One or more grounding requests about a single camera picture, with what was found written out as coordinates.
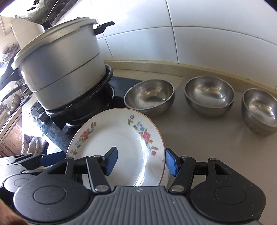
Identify multicolour flower rimmed plate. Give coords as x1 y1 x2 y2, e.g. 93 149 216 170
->
67 108 169 187

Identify steel bowl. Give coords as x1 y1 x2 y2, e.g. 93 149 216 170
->
241 88 276 136
184 76 235 118
123 79 175 117

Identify brown kitchen cabinet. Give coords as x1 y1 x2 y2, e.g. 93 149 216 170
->
1 107 22 157

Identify white dish cloth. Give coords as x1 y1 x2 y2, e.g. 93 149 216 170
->
21 134 48 155

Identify black gas stove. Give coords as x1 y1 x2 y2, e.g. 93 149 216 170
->
28 64 140 153

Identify silver pressure cooker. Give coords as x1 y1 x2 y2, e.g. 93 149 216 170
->
1 17 115 111

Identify black range hood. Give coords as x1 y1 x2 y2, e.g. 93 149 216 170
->
10 0 78 25

